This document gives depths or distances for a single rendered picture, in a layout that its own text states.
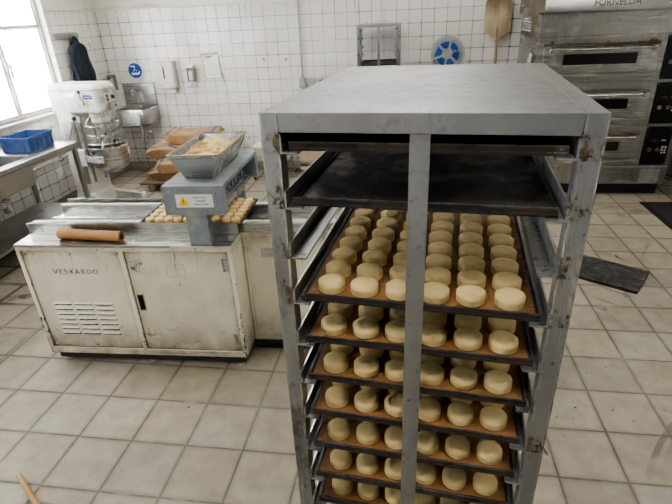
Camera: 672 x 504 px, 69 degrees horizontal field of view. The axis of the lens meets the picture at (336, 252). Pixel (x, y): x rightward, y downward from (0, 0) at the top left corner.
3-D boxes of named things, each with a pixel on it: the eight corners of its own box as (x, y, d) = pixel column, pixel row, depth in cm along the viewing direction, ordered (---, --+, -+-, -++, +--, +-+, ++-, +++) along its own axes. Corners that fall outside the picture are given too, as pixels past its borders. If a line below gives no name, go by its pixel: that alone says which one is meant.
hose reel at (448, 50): (458, 127, 634) (464, 34, 586) (459, 129, 619) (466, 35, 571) (426, 127, 640) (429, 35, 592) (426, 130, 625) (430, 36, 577)
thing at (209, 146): (170, 169, 257) (168, 157, 254) (205, 144, 305) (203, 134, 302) (219, 168, 254) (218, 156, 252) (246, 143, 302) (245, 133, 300)
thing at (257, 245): (255, 350, 317) (237, 223, 278) (267, 320, 348) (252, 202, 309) (363, 353, 310) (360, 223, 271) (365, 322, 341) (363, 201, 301)
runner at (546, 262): (507, 161, 129) (508, 149, 128) (518, 161, 129) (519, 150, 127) (536, 277, 74) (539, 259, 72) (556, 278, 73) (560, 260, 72)
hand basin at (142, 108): (189, 142, 695) (175, 60, 647) (178, 149, 661) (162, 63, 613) (125, 142, 709) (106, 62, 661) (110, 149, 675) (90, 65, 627)
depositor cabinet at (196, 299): (56, 362, 314) (12, 244, 277) (112, 303, 378) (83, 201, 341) (249, 368, 301) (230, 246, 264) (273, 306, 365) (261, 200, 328)
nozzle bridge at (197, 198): (172, 246, 267) (159, 186, 252) (214, 200, 331) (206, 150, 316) (230, 246, 263) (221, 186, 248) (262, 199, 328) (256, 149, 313)
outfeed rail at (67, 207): (63, 213, 321) (60, 203, 318) (66, 211, 323) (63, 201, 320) (368, 212, 300) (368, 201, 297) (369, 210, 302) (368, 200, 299)
